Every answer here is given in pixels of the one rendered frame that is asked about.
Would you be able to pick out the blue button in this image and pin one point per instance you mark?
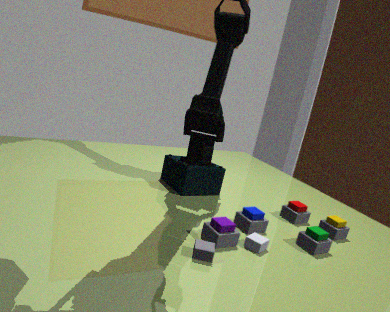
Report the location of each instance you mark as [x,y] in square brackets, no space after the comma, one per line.
[251,220]

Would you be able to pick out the yellow button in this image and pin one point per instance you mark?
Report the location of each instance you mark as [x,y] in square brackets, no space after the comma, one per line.
[335,226]

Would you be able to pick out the red button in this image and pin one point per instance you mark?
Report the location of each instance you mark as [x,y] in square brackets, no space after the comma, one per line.
[295,212]

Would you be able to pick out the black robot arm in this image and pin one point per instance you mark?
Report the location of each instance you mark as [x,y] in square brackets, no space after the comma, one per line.
[205,113]

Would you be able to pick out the white cube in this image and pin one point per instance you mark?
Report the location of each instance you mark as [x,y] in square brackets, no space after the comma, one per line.
[256,242]

